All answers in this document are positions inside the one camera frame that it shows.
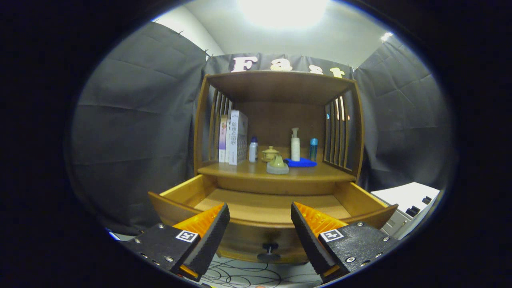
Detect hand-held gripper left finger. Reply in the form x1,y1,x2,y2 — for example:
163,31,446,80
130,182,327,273
122,202,231,282

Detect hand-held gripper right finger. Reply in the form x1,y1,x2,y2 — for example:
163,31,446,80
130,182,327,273
291,202,400,284

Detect wooden drawer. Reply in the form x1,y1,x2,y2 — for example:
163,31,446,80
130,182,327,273
148,174,398,264

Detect pale green cone ornament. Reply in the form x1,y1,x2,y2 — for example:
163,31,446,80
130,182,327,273
266,154,289,175

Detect wooden countertop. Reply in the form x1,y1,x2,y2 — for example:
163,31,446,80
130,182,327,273
197,158,356,184

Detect wooden cabinet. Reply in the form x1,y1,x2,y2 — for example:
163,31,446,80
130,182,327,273
194,71,365,196

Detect blue folded cloth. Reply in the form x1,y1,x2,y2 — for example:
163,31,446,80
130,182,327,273
285,158,317,168

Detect white pump bottle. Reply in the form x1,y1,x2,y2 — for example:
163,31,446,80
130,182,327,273
291,128,300,162

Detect purple box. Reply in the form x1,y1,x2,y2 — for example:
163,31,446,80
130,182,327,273
218,115,228,163

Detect white appliance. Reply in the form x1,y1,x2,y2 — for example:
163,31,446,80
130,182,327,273
371,182,440,240

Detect white patterned box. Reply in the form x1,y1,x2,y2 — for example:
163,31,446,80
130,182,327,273
230,110,248,166

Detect black backdrop cloth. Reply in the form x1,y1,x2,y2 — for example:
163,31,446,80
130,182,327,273
66,22,456,236

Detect large ceiling light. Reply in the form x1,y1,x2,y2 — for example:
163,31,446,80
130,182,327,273
236,0,330,30

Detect black floor cables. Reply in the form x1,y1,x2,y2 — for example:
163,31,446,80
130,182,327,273
202,256,320,288

